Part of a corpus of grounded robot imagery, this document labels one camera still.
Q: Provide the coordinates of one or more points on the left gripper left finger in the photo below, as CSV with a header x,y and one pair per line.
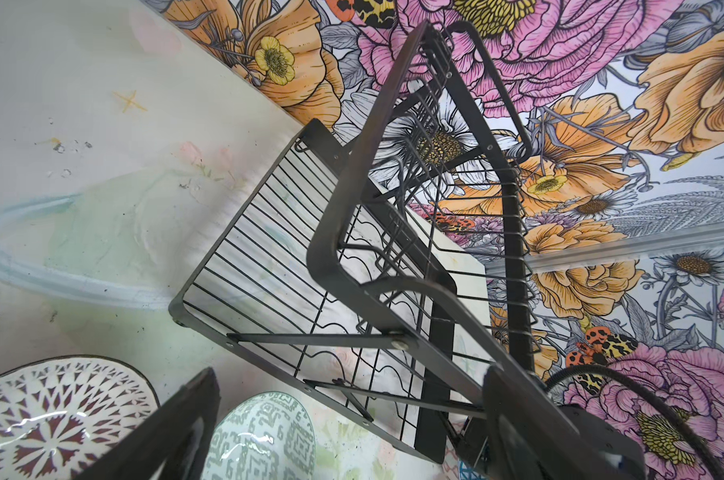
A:
x,y
172,443

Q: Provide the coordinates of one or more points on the green patterned bowl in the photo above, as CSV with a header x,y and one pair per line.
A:
x,y
268,436

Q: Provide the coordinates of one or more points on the dark blue patterned bowl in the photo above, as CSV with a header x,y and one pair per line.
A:
x,y
466,472

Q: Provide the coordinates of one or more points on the black wire dish rack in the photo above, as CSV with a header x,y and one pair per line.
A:
x,y
385,274

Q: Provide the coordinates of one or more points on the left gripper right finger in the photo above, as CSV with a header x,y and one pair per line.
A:
x,y
529,437

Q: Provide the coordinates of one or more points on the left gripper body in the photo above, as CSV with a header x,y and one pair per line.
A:
x,y
621,452

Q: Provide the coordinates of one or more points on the maroon patterned white bowl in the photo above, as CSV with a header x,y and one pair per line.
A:
x,y
59,415

